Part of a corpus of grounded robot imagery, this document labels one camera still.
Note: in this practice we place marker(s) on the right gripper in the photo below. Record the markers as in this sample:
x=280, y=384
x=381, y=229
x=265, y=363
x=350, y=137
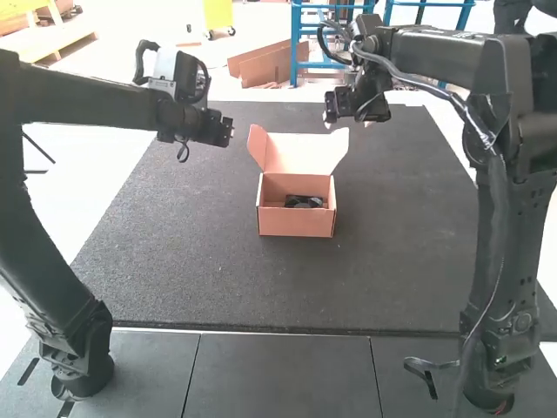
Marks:
x=365, y=93

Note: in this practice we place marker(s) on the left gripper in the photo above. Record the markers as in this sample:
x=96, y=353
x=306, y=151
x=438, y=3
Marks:
x=200, y=126

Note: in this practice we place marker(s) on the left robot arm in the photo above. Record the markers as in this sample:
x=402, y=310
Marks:
x=52, y=100

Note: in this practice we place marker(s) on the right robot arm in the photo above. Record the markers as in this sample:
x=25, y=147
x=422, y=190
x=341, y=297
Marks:
x=505, y=183

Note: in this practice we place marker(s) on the cardboard box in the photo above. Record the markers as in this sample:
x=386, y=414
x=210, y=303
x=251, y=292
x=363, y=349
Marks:
x=296, y=217

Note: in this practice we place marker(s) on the small brown board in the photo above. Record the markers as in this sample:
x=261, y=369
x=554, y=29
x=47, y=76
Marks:
x=188, y=43

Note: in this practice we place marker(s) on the large cardboard sheet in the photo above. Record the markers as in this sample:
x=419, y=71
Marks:
x=265, y=65

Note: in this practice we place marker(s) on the blue workbench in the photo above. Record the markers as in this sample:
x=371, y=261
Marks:
x=300, y=26
x=418, y=8

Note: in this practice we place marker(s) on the yellow wheeled cart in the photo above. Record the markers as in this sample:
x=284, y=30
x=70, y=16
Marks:
x=217, y=15

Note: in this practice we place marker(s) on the black mat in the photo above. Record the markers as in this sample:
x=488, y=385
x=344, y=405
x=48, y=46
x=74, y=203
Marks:
x=183, y=244

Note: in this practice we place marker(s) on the black square fan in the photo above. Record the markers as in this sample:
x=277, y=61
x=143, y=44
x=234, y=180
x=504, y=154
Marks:
x=303, y=202

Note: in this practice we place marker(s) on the person's legs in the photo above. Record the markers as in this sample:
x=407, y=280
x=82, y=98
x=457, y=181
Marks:
x=511, y=15

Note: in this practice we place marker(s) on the wooden pallet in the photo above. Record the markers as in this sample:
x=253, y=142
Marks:
x=48, y=35

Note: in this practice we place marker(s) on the dark base panel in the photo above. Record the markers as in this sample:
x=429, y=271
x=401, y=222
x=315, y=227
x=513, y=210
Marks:
x=143, y=379
x=418, y=392
x=283, y=379

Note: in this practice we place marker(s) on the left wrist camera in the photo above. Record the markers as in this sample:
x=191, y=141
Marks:
x=180, y=72

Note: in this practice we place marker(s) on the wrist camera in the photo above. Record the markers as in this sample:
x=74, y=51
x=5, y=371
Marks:
x=365, y=28
x=180, y=72

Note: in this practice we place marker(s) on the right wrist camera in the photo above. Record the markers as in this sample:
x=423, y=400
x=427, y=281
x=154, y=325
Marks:
x=365, y=28

